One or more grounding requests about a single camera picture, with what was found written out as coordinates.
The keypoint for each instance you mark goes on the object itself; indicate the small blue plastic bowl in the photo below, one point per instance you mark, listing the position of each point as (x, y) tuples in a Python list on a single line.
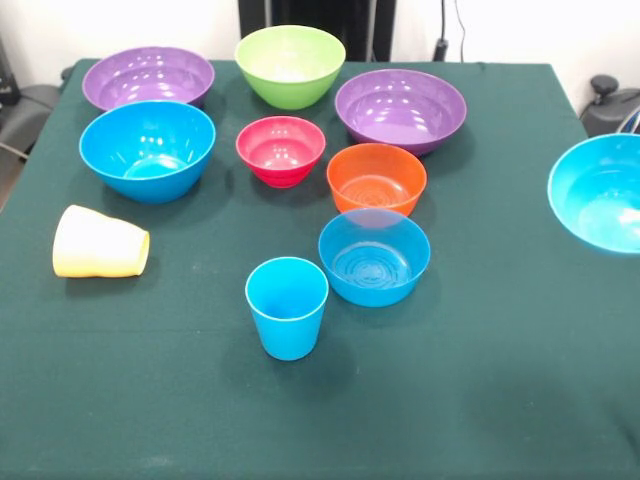
[(375, 287)]

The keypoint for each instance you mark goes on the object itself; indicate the pink plastic bowl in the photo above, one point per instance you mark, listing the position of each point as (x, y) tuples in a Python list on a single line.
[(280, 150)]

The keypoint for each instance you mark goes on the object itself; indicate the purple plastic bowl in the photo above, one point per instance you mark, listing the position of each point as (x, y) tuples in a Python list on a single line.
[(150, 75), (400, 115)]

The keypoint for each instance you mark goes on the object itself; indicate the blue plastic cup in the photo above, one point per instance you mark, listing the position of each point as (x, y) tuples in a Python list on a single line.
[(287, 335)]

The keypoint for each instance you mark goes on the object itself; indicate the large blue plastic bowl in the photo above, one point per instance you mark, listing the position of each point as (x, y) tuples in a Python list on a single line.
[(145, 140)]

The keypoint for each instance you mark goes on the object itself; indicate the green plastic bowl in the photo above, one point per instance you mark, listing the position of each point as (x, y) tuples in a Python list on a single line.
[(290, 65)]

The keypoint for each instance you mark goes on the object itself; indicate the cyan plastic bowl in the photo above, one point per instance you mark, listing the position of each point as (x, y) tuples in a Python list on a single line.
[(600, 200)]

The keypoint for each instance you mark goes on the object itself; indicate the orange plastic bowl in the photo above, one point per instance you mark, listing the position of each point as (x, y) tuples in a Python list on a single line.
[(375, 175)]

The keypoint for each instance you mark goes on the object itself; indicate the dark green table cloth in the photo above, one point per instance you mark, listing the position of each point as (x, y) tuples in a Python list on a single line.
[(300, 415)]

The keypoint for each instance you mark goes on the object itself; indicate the yellow plastic cup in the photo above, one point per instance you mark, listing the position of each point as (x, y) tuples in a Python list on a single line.
[(95, 245)]

